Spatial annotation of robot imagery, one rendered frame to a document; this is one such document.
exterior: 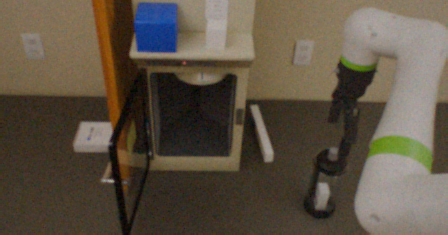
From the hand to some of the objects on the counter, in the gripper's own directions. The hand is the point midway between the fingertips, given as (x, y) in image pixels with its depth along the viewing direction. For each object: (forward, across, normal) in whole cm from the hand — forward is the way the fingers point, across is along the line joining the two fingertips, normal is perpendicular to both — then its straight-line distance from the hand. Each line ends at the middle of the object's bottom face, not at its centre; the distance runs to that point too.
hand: (338, 135), depth 135 cm
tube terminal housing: (+33, -28, -42) cm, 60 cm away
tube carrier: (+32, 0, 0) cm, 32 cm away
